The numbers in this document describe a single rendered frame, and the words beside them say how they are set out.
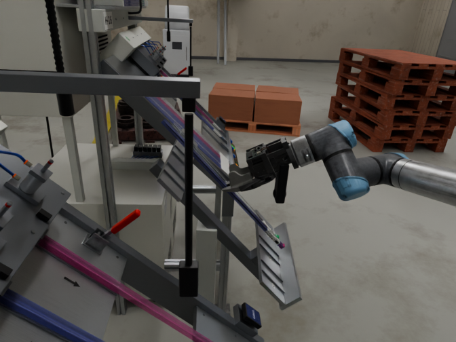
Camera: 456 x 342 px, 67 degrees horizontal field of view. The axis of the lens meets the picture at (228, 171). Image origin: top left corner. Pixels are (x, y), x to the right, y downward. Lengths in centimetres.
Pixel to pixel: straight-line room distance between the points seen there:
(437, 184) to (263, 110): 351
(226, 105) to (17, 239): 387
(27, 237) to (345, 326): 167
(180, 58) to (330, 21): 542
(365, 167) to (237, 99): 344
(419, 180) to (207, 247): 57
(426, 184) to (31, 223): 74
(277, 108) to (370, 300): 269
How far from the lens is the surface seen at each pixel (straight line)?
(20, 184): 55
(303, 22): 1111
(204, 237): 99
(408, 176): 87
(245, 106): 424
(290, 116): 427
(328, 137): 87
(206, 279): 110
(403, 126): 426
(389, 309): 214
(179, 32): 750
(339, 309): 203
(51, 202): 57
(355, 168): 85
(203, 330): 74
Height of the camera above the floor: 141
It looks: 26 degrees down
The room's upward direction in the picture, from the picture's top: 3 degrees clockwise
